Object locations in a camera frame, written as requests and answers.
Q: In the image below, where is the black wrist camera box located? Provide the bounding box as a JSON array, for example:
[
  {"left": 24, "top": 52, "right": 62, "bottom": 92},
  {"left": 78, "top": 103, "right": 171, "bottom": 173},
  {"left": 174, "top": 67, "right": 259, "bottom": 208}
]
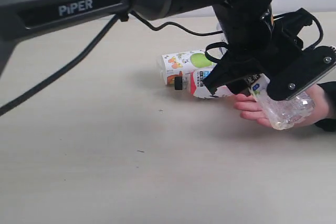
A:
[{"left": 267, "top": 46, "right": 335, "bottom": 101}]

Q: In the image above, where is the bottle with green apple label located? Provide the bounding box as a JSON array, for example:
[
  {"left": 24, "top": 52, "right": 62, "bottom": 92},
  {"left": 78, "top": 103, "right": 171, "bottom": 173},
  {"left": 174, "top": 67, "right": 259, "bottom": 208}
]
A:
[{"left": 156, "top": 50, "right": 216, "bottom": 86}]

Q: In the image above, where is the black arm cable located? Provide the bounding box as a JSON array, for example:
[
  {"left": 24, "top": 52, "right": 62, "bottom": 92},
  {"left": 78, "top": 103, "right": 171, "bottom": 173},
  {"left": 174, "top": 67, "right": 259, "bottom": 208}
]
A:
[{"left": 0, "top": 7, "right": 324, "bottom": 117}]

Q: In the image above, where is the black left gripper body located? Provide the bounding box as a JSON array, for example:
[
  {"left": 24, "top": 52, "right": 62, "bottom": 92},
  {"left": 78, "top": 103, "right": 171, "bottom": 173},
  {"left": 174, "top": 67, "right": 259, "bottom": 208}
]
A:
[{"left": 213, "top": 4, "right": 305, "bottom": 77}]

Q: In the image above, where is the pink red label bottle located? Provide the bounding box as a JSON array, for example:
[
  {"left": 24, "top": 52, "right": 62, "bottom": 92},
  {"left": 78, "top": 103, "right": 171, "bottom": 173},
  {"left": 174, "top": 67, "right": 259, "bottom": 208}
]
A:
[{"left": 174, "top": 68, "right": 234, "bottom": 99}]

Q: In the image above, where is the person's open bare hand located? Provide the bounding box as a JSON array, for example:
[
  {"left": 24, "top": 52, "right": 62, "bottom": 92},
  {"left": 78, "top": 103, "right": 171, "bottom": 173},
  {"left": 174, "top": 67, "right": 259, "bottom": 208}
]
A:
[{"left": 233, "top": 84, "right": 330, "bottom": 128}]

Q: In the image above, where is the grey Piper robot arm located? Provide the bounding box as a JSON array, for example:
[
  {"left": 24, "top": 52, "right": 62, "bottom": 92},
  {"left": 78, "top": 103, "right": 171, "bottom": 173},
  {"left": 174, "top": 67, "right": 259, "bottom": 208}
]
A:
[{"left": 1, "top": 0, "right": 308, "bottom": 100}]

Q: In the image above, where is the clear white label water bottle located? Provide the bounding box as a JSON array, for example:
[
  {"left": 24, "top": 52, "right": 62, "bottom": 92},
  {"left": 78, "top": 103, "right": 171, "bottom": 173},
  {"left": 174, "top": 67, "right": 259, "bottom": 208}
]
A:
[{"left": 245, "top": 74, "right": 314, "bottom": 130}]

